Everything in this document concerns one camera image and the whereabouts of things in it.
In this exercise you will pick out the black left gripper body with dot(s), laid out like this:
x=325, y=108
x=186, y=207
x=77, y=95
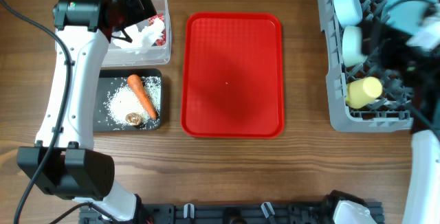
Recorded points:
x=134, y=10

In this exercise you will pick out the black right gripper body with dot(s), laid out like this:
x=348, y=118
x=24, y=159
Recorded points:
x=410, y=64

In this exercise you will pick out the clear plastic wrap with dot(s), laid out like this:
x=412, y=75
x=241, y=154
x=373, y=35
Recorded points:
x=129, y=40

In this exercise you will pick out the mint green bowl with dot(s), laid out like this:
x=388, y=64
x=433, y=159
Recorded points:
x=352, y=46

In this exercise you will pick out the light blue plate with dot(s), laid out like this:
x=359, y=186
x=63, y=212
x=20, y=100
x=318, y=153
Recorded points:
x=406, y=16

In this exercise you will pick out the red snack wrapper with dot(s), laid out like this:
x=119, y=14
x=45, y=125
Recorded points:
x=156, y=30

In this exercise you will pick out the yellow cup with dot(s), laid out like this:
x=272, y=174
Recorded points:
x=362, y=92

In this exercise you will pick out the light blue bowl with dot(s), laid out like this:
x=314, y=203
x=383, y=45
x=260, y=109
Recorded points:
x=348, y=12

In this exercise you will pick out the orange carrot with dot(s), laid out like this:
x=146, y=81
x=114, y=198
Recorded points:
x=136, y=85

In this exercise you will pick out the white rice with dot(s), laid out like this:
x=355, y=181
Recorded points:
x=117, y=101

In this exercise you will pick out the white tissue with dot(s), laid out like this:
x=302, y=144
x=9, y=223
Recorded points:
x=145, y=41

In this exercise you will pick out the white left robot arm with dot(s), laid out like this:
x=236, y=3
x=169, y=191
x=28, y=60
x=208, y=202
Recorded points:
x=62, y=162

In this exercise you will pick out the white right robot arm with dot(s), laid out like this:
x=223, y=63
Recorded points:
x=412, y=58

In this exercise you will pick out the grey dishwasher rack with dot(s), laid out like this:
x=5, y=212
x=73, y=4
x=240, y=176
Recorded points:
x=387, y=113

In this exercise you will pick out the clear plastic bin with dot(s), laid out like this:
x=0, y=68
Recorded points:
x=154, y=55

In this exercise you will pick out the black tray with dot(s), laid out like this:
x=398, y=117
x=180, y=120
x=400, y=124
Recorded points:
x=152, y=81

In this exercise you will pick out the brown mushroom piece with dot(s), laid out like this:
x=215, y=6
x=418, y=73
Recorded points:
x=134, y=119

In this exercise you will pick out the red serving tray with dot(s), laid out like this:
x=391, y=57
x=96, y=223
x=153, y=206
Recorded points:
x=233, y=76

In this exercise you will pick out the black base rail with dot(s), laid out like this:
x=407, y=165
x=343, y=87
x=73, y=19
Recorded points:
x=294, y=213

